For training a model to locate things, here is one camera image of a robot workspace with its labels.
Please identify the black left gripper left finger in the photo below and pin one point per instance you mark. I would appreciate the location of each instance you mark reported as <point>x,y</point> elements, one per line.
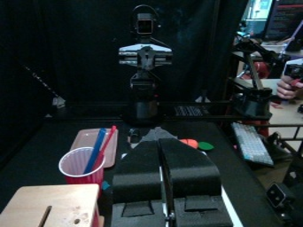
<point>137,177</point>

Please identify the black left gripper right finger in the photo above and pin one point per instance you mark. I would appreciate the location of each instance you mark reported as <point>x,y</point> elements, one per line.
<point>190,174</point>

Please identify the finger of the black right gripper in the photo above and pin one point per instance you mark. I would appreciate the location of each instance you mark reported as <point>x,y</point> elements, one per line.
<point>142,59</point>
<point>150,59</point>

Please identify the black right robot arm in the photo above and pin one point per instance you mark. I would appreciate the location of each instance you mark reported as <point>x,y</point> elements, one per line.
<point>143,103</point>

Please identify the person's hand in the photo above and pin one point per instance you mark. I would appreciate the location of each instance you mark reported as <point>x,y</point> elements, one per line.
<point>286,88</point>

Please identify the small teal object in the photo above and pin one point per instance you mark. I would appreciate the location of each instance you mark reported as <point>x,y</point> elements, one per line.
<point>106,185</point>

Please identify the green toy carrot top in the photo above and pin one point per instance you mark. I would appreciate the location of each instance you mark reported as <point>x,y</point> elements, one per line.
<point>206,146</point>

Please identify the orange toy carrot piece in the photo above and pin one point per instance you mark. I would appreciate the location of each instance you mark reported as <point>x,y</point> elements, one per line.
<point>190,143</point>

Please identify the black cloth backdrop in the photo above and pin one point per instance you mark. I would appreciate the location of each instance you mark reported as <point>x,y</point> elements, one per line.
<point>79,44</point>

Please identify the small black round object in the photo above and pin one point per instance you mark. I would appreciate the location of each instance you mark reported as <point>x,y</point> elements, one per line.
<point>134,136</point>

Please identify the red straw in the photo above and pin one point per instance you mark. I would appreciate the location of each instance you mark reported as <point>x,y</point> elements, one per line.
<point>107,142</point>

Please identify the blue straw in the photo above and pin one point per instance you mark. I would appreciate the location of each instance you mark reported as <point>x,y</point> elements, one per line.
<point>97,147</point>

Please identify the red plastic cup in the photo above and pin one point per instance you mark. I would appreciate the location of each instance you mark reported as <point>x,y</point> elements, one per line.
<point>77,174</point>

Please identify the white cutting board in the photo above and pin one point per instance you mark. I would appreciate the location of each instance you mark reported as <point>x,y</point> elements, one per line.
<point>233,209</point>

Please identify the pink plastic tray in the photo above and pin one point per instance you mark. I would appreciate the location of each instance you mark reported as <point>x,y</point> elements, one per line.
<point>85,139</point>

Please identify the silver spring clamp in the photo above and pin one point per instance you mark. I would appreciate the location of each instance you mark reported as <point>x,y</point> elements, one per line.
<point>59,102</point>
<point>203,97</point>

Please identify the white computer keyboard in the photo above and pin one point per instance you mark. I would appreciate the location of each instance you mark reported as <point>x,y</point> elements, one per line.
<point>253,144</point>

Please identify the black ribbed panel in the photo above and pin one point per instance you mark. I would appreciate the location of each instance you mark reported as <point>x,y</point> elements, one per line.
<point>189,111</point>

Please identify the black box with lens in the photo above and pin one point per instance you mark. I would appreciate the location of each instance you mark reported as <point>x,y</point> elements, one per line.
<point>278,195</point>

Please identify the wooden box with slot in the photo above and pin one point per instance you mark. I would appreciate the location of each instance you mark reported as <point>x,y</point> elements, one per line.
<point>47,201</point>

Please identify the bright teal screen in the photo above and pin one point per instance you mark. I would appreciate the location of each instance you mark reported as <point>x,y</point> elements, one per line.
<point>257,11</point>

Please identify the beige desk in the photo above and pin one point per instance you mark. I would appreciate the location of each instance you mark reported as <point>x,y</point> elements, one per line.
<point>286,115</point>

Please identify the dark computer monitor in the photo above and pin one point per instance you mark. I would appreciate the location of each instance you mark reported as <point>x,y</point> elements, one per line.
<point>286,17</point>

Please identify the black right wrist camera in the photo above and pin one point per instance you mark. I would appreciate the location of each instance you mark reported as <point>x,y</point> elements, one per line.
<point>145,25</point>

